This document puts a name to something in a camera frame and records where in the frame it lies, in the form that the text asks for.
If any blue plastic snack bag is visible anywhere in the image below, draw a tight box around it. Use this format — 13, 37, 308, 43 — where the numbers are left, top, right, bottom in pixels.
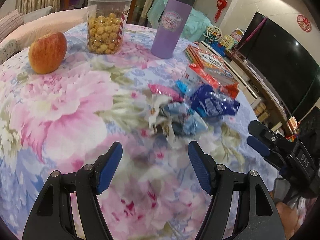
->
189, 85, 240, 118

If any pink candy blister pack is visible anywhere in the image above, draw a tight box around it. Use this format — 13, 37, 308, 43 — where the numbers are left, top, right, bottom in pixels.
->
148, 83, 183, 102

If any red foil snack wrapper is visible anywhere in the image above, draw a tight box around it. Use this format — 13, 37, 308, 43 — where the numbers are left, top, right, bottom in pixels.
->
220, 83, 239, 100

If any person's right hand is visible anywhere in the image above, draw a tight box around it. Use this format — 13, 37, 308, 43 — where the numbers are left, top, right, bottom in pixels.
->
276, 198, 307, 239

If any wooden TV cabinet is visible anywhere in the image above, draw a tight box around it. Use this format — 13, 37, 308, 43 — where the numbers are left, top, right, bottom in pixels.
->
198, 41, 301, 136

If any black television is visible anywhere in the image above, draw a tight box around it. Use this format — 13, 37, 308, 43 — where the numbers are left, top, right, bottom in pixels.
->
239, 12, 319, 121

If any colourful book stack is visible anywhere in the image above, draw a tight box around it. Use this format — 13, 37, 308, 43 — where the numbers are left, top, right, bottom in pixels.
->
185, 45, 238, 86

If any red white milk carton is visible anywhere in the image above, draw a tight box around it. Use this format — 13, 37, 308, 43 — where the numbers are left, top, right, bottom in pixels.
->
181, 63, 221, 89

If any blue candy blister pack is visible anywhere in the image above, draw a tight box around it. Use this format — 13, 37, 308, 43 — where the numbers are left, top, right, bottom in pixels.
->
175, 80, 189, 95

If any colourful toy house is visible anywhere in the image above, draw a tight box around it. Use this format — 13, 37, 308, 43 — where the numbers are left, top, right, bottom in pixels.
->
220, 28, 244, 50

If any ferris wheel toy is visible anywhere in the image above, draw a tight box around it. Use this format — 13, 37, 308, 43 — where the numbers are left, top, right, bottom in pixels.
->
203, 25, 222, 44

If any purple thermos bottle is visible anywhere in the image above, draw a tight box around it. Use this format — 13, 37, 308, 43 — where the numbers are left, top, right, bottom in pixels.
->
151, 0, 196, 59

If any red apple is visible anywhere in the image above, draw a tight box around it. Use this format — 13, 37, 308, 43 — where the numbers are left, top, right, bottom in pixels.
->
28, 32, 67, 74

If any pink sofa cushion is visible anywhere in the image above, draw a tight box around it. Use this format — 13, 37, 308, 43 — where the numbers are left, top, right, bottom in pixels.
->
1, 7, 87, 63

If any clear popcorn jar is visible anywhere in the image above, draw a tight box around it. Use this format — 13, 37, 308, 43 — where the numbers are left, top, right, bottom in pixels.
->
87, 0, 133, 54

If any red round wall sticker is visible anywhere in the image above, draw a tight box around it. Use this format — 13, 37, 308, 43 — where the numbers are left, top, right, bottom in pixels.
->
297, 15, 312, 33

